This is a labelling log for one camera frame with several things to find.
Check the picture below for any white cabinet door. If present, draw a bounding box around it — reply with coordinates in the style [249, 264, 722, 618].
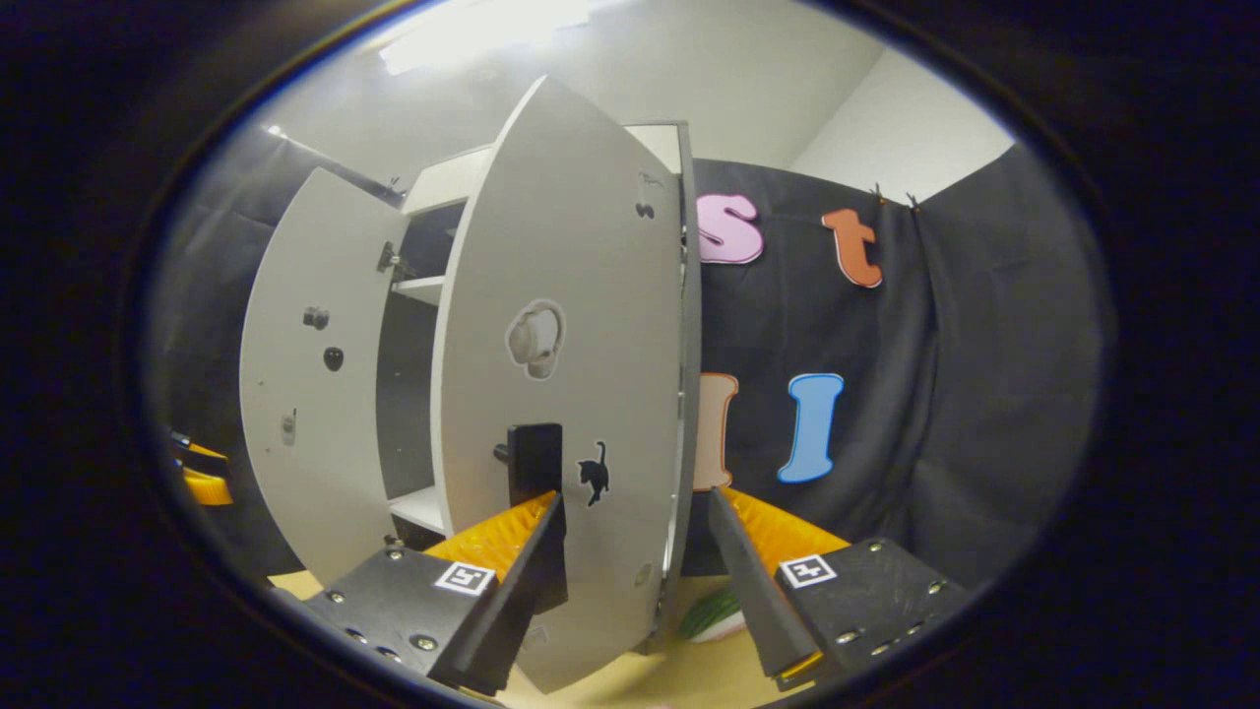
[430, 76, 702, 695]
[239, 167, 410, 587]

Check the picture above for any green striped object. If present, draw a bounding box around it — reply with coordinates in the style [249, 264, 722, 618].
[677, 589, 746, 643]

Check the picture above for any black backdrop cloth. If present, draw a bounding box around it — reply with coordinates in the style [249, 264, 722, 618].
[148, 123, 1113, 592]

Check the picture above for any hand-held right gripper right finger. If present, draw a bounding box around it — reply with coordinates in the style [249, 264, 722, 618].
[707, 485, 977, 692]

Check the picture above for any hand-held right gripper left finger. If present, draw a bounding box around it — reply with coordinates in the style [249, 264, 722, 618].
[285, 489, 570, 697]

